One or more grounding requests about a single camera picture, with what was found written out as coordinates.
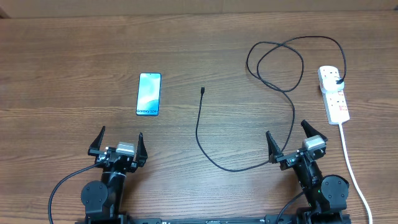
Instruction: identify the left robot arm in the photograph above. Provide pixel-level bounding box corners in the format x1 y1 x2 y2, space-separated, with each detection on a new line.
81 127 148 223

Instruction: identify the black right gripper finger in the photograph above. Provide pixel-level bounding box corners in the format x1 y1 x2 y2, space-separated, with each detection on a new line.
266 131 283 164
300 120 328 142

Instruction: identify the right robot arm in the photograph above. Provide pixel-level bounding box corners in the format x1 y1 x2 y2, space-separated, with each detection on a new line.
264 120 351 223

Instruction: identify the blue Galaxy smartphone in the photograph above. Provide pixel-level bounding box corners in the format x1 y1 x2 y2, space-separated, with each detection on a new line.
136 73 162 116

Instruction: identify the white power strip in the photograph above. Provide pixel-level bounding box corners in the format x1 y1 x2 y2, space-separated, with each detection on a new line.
318 65 350 125

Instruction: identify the white charger plug adapter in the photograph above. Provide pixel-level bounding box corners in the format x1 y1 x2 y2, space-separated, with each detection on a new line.
320 77 345 94

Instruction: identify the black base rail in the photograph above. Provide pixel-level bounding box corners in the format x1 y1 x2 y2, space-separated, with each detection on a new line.
75 215 351 224

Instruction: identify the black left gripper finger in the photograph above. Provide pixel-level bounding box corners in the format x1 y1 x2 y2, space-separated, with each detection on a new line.
89 126 106 151
135 133 148 167

